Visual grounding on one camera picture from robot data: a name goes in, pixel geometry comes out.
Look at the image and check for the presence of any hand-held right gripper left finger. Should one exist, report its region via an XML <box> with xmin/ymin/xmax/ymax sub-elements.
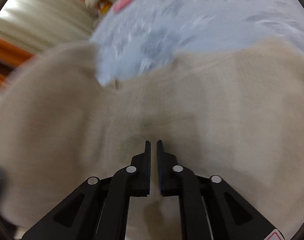
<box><xmin>21</xmin><ymin>140</ymin><xmax>151</xmax><ymax>240</ymax></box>

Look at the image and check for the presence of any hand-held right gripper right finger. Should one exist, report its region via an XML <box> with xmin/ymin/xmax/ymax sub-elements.
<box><xmin>156</xmin><ymin>139</ymin><xmax>285</xmax><ymax>240</ymax></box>

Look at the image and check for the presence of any beige sweater with black hearts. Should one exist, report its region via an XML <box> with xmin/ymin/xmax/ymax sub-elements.
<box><xmin>0</xmin><ymin>37</ymin><xmax>304</xmax><ymax>240</ymax></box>

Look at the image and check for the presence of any cream curtain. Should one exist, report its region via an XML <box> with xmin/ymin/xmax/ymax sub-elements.
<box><xmin>0</xmin><ymin>0</ymin><xmax>100</xmax><ymax>53</ymax></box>

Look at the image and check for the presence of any pink pouch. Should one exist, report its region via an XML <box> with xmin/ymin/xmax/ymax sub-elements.
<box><xmin>113</xmin><ymin>0</ymin><xmax>142</xmax><ymax>12</ymax></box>

